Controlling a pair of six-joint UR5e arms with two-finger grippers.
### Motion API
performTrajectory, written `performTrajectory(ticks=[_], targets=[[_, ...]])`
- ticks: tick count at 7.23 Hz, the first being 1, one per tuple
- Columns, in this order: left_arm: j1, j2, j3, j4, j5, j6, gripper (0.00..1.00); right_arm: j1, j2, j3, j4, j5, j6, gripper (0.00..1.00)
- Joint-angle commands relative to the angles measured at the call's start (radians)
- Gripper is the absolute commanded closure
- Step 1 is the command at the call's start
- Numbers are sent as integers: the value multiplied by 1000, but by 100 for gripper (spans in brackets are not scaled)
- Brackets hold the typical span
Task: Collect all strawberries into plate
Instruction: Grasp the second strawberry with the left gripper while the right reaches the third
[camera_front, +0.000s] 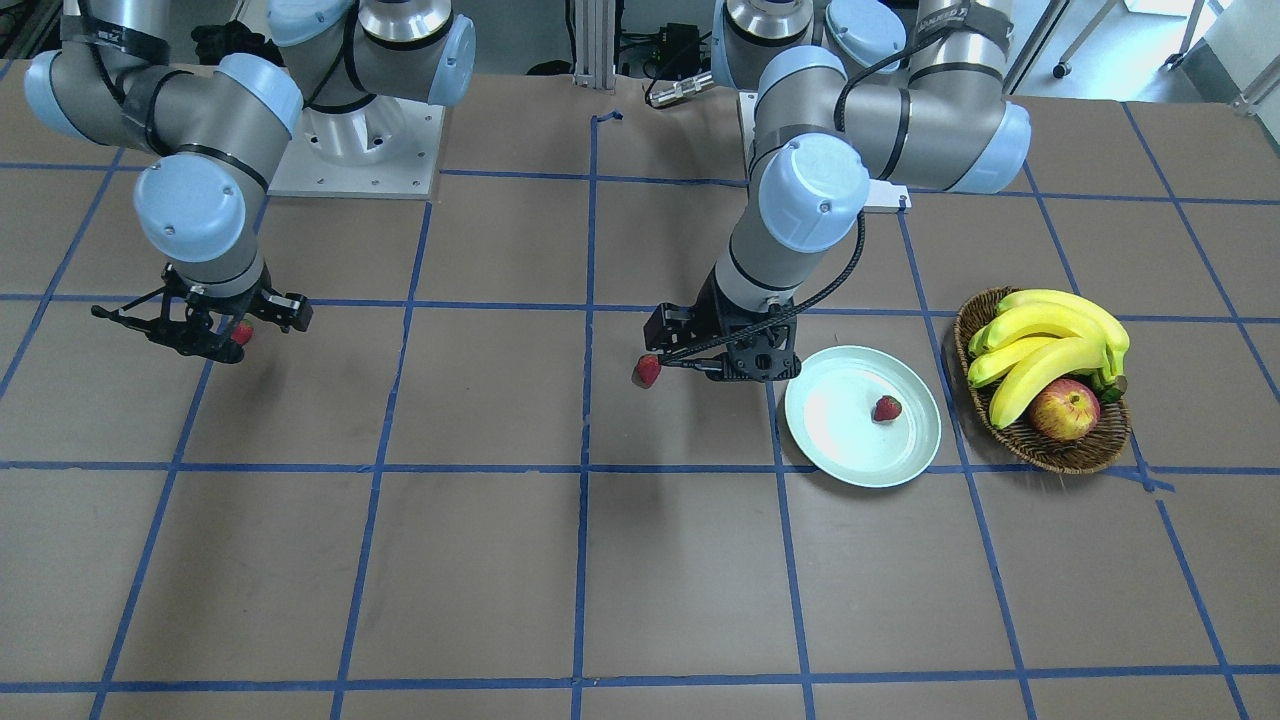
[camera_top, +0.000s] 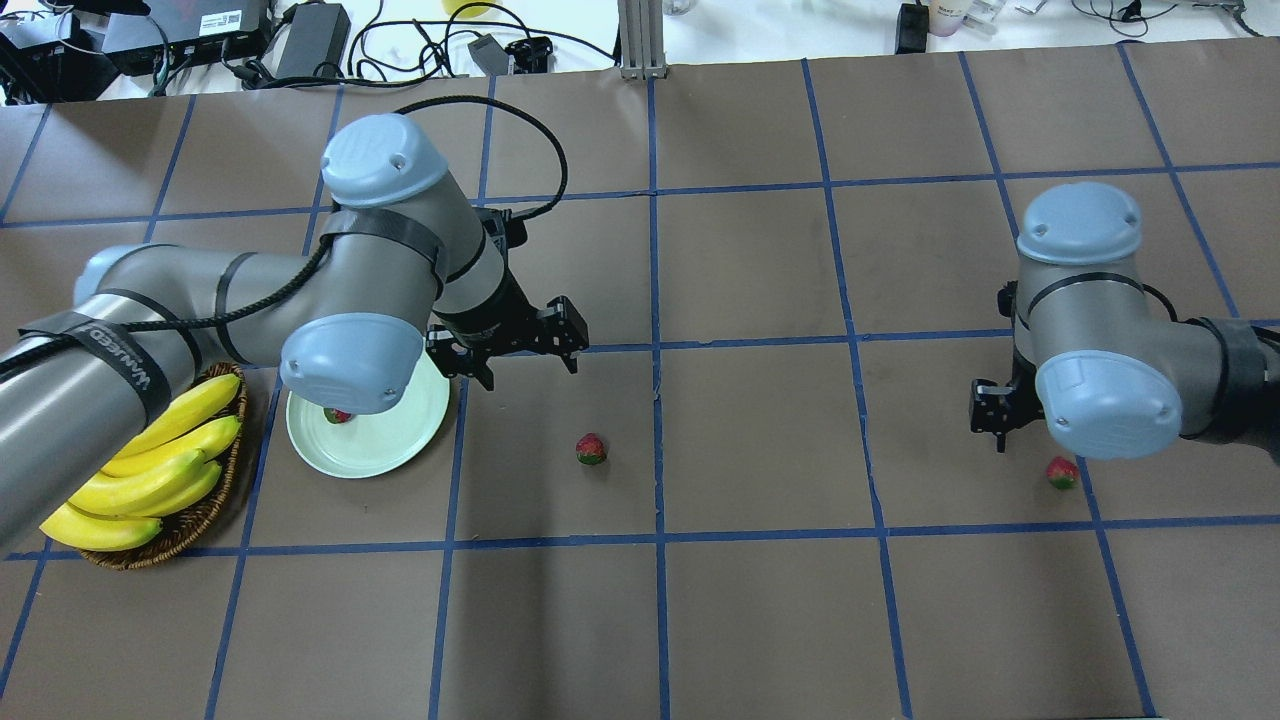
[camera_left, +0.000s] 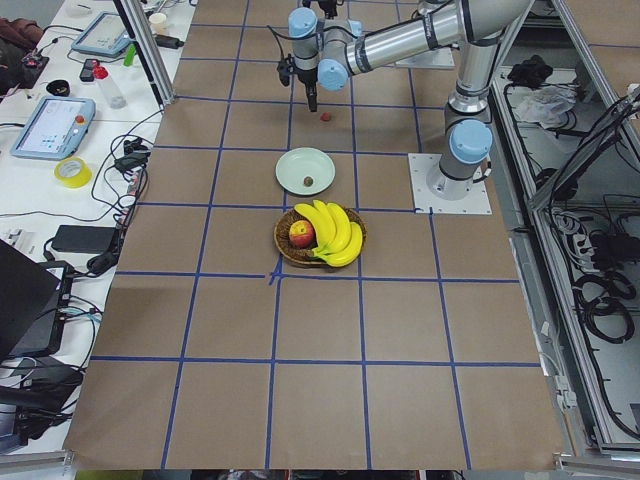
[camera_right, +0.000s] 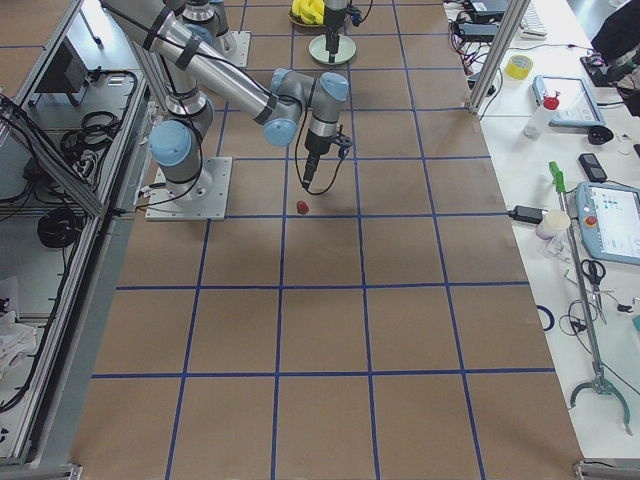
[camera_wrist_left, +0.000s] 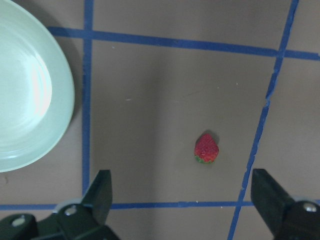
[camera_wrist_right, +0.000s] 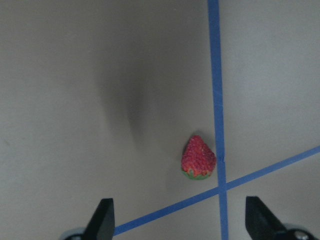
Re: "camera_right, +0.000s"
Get blue tape roll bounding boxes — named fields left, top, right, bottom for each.
left=536, top=304, right=556, bottom=332

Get black handled scissors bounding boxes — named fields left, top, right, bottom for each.
left=580, top=259, right=607, bottom=324

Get near teach pendant tablet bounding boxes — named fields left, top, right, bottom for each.
left=574, top=182, right=639, bottom=265

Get far teach pendant tablet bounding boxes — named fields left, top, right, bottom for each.
left=532, top=75, right=606, bottom=128

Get red strawberry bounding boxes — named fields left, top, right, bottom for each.
left=296, top=200, right=309, bottom=215

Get black laptop power brick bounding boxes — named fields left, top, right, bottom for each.
left=455, top=23, right=499, bottom=43

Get light green plate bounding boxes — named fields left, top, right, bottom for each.
left=308, top=34, right=356, bottom=65

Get white paper cup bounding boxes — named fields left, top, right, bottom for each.
left=535, top=210, right=571, bottom=240

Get teach pendant tablet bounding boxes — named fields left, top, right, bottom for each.
left=532, top=75, right=606, bottom=128
left=574, top=182, right=639, bottom=265

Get black round cap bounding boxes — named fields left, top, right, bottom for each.
left=587, top=125, right=614, bottom=146

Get yellow banana bunch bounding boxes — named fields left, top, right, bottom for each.
left=291, top=0, right=325, bottom=25

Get black power adapter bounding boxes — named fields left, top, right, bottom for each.
left=507, top=205, right=546, bottom=225

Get aluminium frame post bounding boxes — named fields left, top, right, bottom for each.
left=468, top=0, right=530, bottom=114

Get clear bottle red cap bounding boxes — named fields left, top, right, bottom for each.
left=523, top=91, right=560, bottom=140

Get long reach grabber tool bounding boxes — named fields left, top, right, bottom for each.
left=547, top=160, right=632, bottom=435

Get yellow tape roll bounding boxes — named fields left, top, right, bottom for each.
left=504, top=54, right=533, bottom=80

